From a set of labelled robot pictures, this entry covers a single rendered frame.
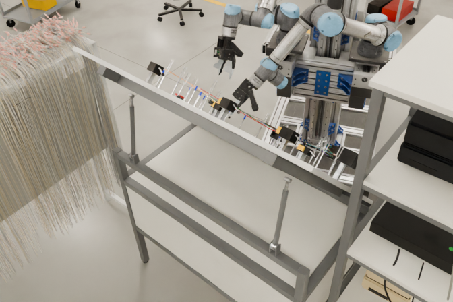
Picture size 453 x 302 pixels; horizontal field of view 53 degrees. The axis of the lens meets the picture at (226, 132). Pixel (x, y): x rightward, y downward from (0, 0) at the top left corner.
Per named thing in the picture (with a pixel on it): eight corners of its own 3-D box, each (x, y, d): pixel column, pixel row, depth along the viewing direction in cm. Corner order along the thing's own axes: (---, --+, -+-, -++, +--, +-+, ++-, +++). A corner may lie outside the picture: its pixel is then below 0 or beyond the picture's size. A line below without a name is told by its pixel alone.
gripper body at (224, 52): (212, 58, 232) (216, 34, 228) (225, 58, 238) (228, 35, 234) (222, 61, 227) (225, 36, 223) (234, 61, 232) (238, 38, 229)
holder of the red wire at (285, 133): (294, 159, 190) (305, 135, 190) (271, 147, 199) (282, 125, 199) (299, 162, 193) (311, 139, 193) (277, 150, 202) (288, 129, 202)
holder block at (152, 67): (152, 85, 183) (162, 65, 183) (140, 79, 192) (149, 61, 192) (161, 90, 186) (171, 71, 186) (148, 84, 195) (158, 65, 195)
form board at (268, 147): (371, 204, 222) (373, 201, 222) (311, 172, 134) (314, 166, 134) (194, 113, 282) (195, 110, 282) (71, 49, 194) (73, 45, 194)
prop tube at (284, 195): (274, 245, 187) (284, 187, 171) (279, 248, 186) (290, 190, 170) (269, 249, 185) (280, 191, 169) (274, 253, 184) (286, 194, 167)
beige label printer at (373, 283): (385, 243, 229) (393, 218, 216) (428, 263, 219) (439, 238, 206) (359, 287, 210) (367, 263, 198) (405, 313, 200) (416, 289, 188)
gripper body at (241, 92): (232, 93, 249) (247, 77, 247) (244, 104, 250) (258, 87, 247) (230, 95, 242) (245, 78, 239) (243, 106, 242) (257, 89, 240)
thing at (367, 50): (358, 43, 279) (360, 28, 273) (383, 46, 275) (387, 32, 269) (355, 56, 268) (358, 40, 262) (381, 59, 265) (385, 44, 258)
